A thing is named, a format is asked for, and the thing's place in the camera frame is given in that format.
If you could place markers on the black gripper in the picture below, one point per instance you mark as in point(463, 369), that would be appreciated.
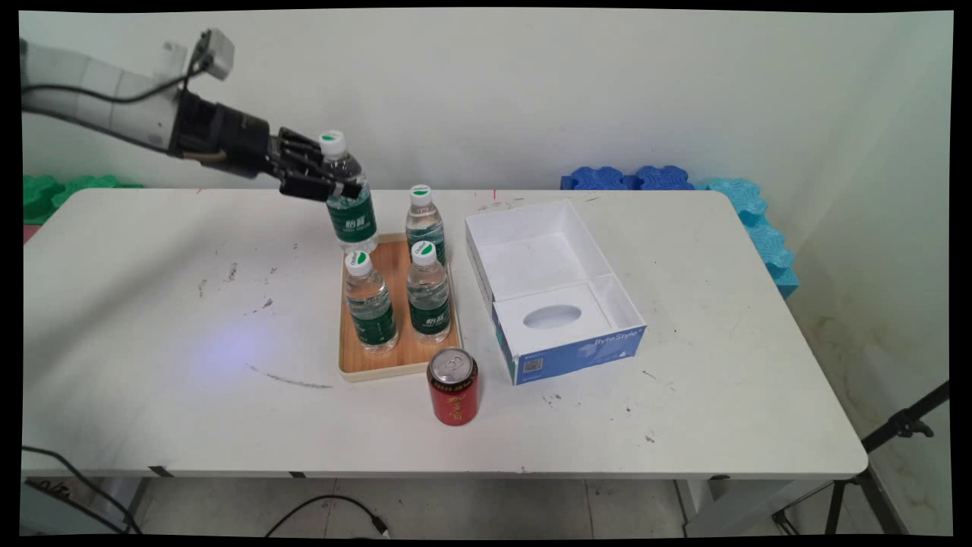
point(228, 140)

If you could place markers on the water bottle green label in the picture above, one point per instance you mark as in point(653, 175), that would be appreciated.
point(370, 311)
point(424, 220)
point(353, 220)
point(429, 304)

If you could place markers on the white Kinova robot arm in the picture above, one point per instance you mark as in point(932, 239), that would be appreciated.
point(91, 95)

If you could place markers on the wooden tray cream rim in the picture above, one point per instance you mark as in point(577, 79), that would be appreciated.
point(395, 357)

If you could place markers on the green foam mat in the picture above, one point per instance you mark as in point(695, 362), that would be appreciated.
point(53, 194)

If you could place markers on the red soda can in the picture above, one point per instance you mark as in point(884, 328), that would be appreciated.
point(454, 395)

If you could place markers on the dark blue foam mat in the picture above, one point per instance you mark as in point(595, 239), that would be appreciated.
point(607, 178)

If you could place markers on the open blue white cardboard box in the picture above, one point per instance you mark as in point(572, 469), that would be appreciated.
point(577, 353)

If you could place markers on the light blue foam mat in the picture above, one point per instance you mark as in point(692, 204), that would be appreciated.
point(763, 232)

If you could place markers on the white table leg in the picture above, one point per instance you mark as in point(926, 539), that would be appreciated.
point(729, 505)

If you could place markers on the black tripod stand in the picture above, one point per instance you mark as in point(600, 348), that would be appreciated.
point(900, 425)

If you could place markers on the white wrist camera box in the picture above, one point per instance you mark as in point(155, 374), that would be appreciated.
point(217, 53)

